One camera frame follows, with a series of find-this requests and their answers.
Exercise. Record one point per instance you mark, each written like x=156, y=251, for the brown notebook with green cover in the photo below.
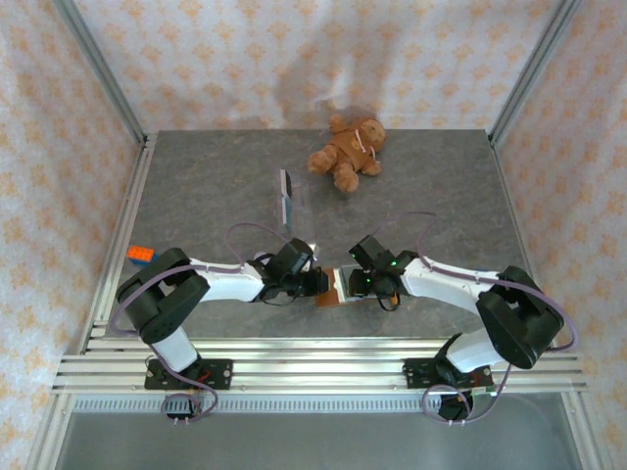
x=328, y=296

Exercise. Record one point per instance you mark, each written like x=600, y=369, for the clear acrylic card stand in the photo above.
x=303, y=196

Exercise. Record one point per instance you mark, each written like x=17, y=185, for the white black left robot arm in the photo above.
x=225, y=286

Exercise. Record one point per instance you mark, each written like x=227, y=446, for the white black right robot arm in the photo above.
x=441, y=289

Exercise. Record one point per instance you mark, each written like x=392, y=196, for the orange pen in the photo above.
x=389, y=303

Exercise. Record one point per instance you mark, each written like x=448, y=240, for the brown teddy bear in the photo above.
x=352, y=147

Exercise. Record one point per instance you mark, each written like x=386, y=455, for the blue toy brick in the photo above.
x=149, y=263

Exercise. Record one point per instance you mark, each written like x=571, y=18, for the orange toy brick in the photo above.
x=139, y=252

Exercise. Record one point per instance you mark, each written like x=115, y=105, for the aluminium rail bed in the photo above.
x=318, y=362

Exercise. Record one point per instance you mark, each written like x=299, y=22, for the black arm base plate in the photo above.
x=416, y=374
x=220, y=374

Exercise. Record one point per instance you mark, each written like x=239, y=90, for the aluminium side rail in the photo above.
x=122, y=235
x=519, y=235

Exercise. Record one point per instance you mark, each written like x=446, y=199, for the aluminium frame post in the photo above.
x=98, y=68
x=583, y=431
x=534, y=68
x=46, y=436

